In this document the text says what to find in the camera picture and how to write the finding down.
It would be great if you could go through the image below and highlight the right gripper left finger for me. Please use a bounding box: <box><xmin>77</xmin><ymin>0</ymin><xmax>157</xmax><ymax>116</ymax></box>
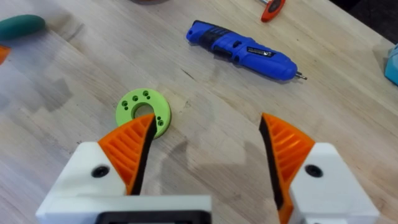
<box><xmin>45</xmin><ymin>113</ymin><xmax>158</xmax><ymax>200</ymax></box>

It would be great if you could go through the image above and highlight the green toy vegetable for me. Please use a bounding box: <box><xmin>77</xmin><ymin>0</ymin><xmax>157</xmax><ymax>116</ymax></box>
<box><xmin>0</xmin><ymin>14</ymin><xmax>47</xmax><ymax>41</ymax></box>

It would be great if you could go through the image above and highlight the orange ribbed wedge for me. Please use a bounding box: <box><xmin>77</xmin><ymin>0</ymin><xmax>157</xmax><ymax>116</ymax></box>
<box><xmin>0</xmin><ymin>45</ymin><xmax>12</xmax><ymax>65</ymax></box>

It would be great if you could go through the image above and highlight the orange handled tool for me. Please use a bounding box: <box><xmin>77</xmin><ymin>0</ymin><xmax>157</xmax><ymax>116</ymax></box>
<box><xmin>258</xmin><ymin>0</ymin><xmax>287</xmax><ymax>23</ymax></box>

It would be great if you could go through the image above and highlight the blue electric screwdriver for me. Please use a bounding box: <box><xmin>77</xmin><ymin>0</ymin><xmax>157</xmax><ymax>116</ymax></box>
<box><xmin>185</xmin><ymin>19</ymin><xmax>308</xmax><ymax>82</ymax></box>

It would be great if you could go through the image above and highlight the dark round tub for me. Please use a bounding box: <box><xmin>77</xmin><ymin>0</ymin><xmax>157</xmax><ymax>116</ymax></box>
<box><xmin>129</xmin><ymin>0</ymin><xmax>170</xmax><ymax>5</ymax></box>

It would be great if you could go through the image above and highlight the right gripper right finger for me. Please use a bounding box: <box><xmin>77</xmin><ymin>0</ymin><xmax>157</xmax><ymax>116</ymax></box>
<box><xmin>258</xmin><ymin>112</ymin><xmax>381</xmax><ymax>224</ymax></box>

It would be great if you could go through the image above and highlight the light blue box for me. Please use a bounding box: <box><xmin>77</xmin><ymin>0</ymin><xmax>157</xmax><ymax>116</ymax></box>
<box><xmin>384</xmin><ymin>43</ymin><xmax>398</xmax><ymax>86</ymax></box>

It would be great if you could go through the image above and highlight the green disc with holes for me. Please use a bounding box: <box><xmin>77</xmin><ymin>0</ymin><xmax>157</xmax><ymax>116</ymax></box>
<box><xmin>115</xmin><ymin>88</ymin><xmax>172</xmax><ymax>139</ymax></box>

